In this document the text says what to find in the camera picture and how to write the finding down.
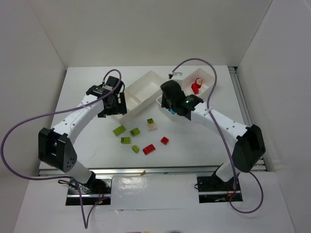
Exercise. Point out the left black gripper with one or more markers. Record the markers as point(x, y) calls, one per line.
point(116, 109)

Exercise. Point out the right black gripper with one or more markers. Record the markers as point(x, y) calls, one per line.
point(168, 102)

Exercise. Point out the red lego brick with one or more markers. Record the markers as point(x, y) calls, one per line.
point(194, 88)
point(148, 149)
point(164, 140)

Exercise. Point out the lime green long lego brick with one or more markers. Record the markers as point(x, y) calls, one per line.
point(119, 130)

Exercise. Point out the red flower lego piece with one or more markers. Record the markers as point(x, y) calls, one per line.
point(198, 82)

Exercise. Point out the small lime green lego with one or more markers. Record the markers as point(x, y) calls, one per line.
point(135, 148)

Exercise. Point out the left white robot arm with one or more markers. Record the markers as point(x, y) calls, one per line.
point(56, 145)

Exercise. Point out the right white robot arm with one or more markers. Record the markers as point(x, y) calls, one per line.
point(247, 141)

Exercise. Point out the right white divided bin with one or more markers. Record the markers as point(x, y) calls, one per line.
point(185, 83)

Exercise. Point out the white divided bin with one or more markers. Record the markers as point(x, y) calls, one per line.
point(185, 83)
point(140, 94)

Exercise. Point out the left white divided bin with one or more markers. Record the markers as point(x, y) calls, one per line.
point(140, 94)

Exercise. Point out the small green printed lego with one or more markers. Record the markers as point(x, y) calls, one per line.
point(150, 121)

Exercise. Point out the beige lego brick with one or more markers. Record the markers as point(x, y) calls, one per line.
point(152, 127)

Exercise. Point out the white paper sheet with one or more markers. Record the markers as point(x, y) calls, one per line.
point(154, 192)

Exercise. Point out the aluminium side rail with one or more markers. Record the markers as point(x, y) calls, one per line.
point(245, 114)

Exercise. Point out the aluminium front rail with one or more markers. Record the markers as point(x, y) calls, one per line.
point(150, 170)

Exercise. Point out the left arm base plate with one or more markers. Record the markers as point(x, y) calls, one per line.
point(88, 197)

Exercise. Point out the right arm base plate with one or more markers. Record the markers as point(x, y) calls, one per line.
point(211, 189)

